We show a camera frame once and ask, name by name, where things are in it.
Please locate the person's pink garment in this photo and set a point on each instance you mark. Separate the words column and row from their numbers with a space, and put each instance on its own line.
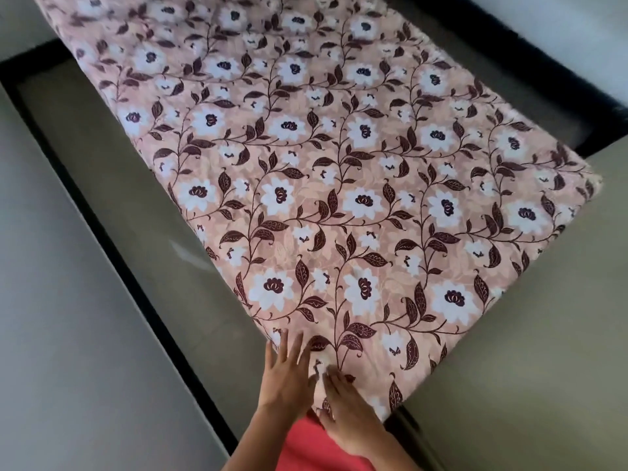
column 314, row 451

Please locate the person's left hand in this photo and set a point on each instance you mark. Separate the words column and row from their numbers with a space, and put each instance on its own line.
column 287, row 382

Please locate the black framed white daybed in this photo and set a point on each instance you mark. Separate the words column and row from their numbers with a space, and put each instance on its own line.
column 539, row 58

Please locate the person's right hand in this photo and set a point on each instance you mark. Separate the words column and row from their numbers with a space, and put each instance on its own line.
column 351, row 416

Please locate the pink floral bed sheet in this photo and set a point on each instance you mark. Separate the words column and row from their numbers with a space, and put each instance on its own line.
column 319, row 166

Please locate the person's left forearm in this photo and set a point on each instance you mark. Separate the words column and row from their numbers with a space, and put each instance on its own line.
column 260, row 441

